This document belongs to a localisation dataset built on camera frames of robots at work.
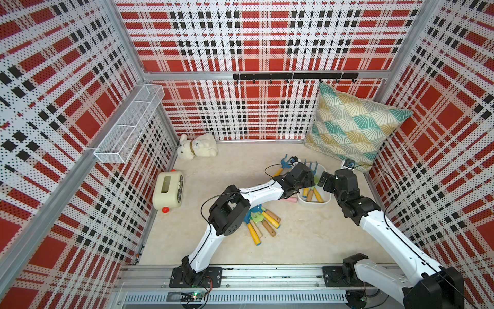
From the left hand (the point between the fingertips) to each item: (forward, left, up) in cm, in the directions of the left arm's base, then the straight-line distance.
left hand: (311, 177), depth 91 cm
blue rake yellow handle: (+14, +11, -9) cm, 20 cm away
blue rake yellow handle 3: (-17, +31, -8) cm, 36 cm away
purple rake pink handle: (-7, +10, -9) cm, 15 cm away
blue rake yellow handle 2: (+9, -4, -7) cm, 12 cm away
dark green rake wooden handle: (-21, +27, -9) cm, 35 cm away
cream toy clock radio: (-6, +68, -1) cm, 68 cm away
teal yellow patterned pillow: (+20, -17, +14) cm, 30 cm away
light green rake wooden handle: (-4, 0, -9) cm, 9 cm away
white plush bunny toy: (+22, +57, 0) cm, 61 cm away
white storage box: (-4, -3, -9) cm, 11 cm away
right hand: (-5, -7, +8) cm, 12 cm away
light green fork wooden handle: (-15, +26, -10) cm, 32 cm away
